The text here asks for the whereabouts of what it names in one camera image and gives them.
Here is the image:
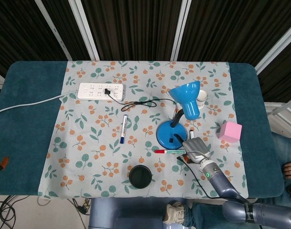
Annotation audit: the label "red and green marker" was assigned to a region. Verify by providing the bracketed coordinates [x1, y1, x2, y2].
[154, 148, 186, 155]

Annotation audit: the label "blue jeans leg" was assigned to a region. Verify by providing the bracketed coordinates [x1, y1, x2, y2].
[270, 132, 291, 167]
[183, 200, 232, 229]

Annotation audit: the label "black floor plug with cable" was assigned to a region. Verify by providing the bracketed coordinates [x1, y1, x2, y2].
[66, 198, 92, 217]

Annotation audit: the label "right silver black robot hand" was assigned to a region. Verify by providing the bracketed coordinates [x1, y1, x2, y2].
[173, 133, 213, 165]

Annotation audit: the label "floral printed tablecloth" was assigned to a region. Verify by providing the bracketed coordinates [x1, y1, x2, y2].
[37, 61, 249, 199]

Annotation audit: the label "white aluminium frame post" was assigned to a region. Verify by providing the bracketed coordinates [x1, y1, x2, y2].
[254, 22, 291, 75]
[34, 0, 73, 61]
[68, 0, 100, 61]
[170, 0, 192, 62]

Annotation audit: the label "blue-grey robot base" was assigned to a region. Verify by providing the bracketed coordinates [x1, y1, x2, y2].
[88, 198, 170, 229]

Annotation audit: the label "white power strip cable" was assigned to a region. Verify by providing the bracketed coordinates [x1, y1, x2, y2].
[0, 92, 79, 118]

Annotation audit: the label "teal table cover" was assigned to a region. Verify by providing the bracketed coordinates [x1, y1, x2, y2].
[0, 61, 285, 198]

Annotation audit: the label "pink foam cube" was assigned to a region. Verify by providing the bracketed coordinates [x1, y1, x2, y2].
[218, 121, 243, 142]

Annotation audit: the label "black floor cables bundle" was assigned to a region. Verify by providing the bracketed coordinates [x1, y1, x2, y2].
[0, 195, 29, 229]

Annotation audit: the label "white aluminium frame rails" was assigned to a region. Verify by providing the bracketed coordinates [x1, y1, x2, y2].
[264, 99, 291, 132]

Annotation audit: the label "blue desk lamp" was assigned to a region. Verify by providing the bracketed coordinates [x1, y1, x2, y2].
[156, 80, 201, 150]

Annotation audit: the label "beige sneaker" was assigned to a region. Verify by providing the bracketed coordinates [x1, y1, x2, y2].
[162, 202, 186, 225]

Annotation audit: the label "white paper cup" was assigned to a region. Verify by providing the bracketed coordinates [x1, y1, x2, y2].
[197, 90, 208, 110]

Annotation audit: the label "black lamp cable with plug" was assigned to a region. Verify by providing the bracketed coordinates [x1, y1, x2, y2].
[104, 88, 179, 120]

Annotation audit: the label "black robot hand cable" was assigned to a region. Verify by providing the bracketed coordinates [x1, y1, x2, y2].
[177, 156, 234, 199]

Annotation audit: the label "white power strip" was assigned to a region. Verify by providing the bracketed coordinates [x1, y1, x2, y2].
[77, 82, 126, 101]

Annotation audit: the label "blue capped white marker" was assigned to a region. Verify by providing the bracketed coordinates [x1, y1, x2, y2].
[119, 114, 129, 145]

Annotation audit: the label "black round lid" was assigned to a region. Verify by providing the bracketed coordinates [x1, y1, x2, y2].
[128, 165, 152, 190]

